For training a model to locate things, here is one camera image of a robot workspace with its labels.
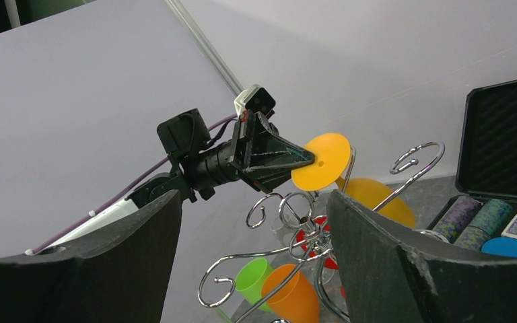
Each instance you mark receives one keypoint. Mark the yellow plastic wine glass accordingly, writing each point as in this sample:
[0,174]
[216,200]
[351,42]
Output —
[332,154]

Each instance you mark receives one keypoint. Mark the blue round chip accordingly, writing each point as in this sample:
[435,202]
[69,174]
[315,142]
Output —
[501,246]

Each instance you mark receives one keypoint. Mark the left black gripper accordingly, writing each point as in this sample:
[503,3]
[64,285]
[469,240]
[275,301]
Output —
[267,157]

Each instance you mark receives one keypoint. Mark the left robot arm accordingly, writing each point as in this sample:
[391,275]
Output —
[195,165]

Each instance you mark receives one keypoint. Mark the black poker chip case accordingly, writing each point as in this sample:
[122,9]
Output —
[487,163]

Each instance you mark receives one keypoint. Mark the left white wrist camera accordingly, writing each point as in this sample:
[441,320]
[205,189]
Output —
[256,99]

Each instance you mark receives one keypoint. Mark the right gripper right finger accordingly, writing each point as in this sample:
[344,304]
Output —
[391,273]

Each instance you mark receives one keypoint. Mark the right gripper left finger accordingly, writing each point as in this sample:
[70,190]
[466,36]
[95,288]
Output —
[118,273]

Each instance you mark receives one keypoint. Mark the green plastic wine glass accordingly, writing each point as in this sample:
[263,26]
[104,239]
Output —
[250,279]

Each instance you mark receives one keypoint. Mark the orange plastic wine glass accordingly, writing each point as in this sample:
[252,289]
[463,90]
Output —
[296,301]

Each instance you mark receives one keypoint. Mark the red plastic wine glass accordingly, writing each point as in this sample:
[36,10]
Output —
[320,244]

